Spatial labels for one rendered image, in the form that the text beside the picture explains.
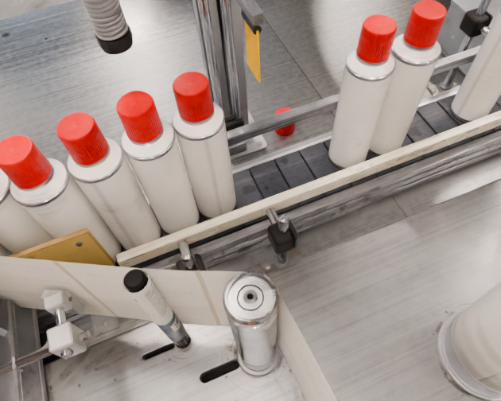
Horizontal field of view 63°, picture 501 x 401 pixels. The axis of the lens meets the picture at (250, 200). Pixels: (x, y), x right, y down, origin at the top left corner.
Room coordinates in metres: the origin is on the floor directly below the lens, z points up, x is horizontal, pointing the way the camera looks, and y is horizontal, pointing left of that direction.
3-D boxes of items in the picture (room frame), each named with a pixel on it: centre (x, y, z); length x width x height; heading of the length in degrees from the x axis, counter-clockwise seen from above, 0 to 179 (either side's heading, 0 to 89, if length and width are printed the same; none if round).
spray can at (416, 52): (0.36, -0.19, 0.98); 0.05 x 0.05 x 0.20
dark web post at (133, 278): (0.11, 0.09, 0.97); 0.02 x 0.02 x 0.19
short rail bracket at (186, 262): (0.20, 0.08, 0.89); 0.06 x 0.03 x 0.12; 18
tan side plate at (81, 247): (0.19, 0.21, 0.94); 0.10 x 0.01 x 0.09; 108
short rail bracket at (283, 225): (0.21, -0.04, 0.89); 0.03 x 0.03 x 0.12; 18
